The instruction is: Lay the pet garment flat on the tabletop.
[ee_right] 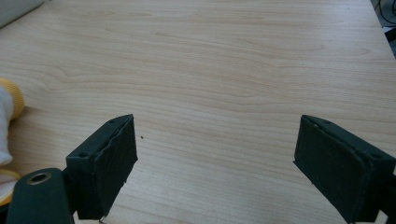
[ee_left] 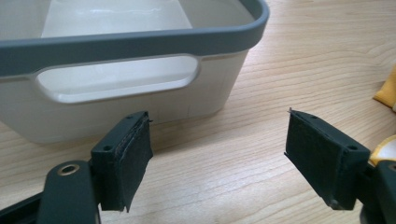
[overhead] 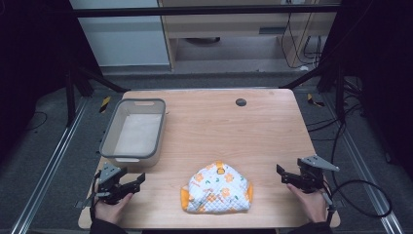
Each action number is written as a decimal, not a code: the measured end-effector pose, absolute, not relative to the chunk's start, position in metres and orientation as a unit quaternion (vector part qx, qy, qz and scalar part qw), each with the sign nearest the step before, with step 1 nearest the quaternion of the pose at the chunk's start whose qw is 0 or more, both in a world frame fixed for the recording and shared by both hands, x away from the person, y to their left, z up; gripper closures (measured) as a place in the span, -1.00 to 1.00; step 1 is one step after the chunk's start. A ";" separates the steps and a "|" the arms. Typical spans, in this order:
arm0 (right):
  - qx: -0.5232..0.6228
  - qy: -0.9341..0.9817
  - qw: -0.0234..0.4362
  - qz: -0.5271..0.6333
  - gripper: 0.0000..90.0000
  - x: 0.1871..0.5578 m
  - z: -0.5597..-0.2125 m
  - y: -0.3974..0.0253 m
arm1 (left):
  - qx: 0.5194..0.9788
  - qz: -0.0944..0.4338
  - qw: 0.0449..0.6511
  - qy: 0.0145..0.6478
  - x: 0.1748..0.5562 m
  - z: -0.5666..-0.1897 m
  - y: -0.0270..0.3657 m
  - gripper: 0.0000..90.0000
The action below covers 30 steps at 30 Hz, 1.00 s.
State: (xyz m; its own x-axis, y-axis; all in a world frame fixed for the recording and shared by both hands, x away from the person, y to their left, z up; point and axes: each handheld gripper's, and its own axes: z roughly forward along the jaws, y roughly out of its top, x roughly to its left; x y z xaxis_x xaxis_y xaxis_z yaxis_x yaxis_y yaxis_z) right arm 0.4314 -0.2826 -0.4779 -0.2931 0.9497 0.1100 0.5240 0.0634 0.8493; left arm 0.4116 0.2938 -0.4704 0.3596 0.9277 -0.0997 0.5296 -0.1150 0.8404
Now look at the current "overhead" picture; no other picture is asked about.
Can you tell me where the person's right hand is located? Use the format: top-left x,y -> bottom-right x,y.
285,182 -> 327,224

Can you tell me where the person's left hand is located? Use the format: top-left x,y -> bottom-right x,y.
94,192 -> 134,225

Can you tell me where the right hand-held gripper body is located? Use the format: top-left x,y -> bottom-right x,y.
296,154 -> 341,195

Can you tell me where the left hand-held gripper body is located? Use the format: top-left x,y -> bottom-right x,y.
75,162 -> 129,210

